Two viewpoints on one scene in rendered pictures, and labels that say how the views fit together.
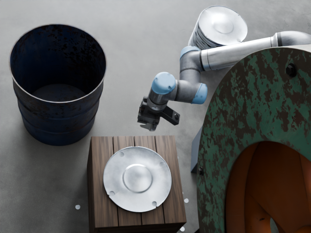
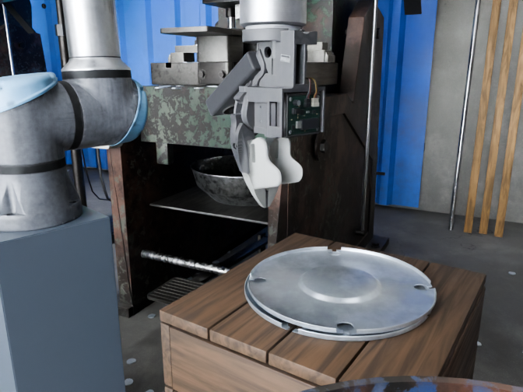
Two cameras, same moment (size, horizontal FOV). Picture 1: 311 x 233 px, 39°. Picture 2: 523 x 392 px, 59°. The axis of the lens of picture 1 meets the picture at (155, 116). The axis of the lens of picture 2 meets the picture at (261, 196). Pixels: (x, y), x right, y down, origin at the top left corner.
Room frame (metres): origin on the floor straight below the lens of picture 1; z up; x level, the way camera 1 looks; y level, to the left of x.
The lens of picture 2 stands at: (1.15, 0.49, 0.69)
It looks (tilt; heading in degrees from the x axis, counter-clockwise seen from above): 15 degrees down; 239
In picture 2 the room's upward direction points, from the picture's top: straight up
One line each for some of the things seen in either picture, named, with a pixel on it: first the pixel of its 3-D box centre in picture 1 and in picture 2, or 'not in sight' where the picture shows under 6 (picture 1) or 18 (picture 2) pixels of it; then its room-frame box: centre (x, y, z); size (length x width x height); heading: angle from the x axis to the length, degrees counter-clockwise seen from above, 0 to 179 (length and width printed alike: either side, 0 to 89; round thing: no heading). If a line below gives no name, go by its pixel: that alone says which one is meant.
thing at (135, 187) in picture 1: (137, 178); (338, 282); (0.70, -0.03, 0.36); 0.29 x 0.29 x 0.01
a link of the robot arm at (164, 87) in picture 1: (163, 88); not in sight; (0.85, 0.01, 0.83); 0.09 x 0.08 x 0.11; 106
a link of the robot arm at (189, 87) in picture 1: (189, 88); not in sight; (0.90, -0.08, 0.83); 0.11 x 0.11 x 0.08; 16
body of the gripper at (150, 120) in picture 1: (151, 110); (277, 85); (0.85, 0.02, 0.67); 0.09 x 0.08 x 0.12; 101
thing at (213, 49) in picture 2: not in sight; (212, 57); (0.63, -0.62, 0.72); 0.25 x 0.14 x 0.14; 32
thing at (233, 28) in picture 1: (223, 25); not in sight; (1.81, -0.17, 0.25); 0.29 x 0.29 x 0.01
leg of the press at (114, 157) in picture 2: not in sight; (198, 139); (0.50, -1.02, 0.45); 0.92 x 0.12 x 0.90; 32
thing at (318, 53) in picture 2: not in sight; (302, 42); (0.39, -0.57, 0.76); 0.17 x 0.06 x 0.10; 122
